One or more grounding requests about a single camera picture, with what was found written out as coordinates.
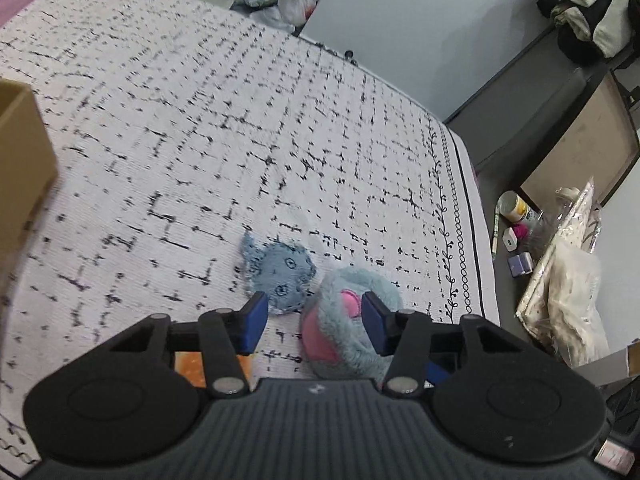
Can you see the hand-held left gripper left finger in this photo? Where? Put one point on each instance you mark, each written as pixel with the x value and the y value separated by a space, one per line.
pixel 255 322

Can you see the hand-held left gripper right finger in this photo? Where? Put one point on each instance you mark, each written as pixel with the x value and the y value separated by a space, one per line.
pixel 375 325

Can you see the grey pink paw plush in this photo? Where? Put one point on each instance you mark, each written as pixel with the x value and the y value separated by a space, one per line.
pixel 340 345

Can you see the brown cardboard box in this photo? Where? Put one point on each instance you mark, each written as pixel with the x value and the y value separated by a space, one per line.
pixel 22 160

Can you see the small blue-grey plush toy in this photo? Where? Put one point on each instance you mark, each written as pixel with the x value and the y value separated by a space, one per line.
pixel 280 275

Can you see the orange burger plush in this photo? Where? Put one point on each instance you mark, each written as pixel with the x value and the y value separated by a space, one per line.
pixel 192 370

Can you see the thin pale stick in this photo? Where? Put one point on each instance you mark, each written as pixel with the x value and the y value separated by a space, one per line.
pixel 495 232

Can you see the small purple box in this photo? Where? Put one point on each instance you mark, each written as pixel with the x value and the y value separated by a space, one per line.
pixel 521 264

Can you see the white charger plug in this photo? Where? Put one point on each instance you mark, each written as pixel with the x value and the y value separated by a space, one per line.
pixel 510 240

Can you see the pink pompom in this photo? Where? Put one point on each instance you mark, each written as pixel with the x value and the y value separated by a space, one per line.
pixel 524 230

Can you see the white yellow cup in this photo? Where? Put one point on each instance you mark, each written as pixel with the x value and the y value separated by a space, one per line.
pixel 515 207

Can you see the pillow in clear bag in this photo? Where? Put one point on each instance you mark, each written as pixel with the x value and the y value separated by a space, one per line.
pixel 570 300

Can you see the white black-patterned blanket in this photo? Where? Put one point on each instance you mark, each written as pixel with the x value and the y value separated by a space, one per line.
pixel 200 110

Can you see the grey board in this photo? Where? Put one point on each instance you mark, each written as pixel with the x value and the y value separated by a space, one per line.
pixel 525 125

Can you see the pink white packet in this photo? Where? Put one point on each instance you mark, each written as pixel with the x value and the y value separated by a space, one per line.
pixel 612 456

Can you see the brown wooden board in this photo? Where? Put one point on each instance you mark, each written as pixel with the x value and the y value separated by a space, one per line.
pixel 585 150

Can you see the white plastic bag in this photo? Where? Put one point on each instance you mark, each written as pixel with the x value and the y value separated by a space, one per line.
pixel 297 5

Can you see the black and cream hanging coat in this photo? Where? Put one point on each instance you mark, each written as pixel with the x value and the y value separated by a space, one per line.
pixel 585 5

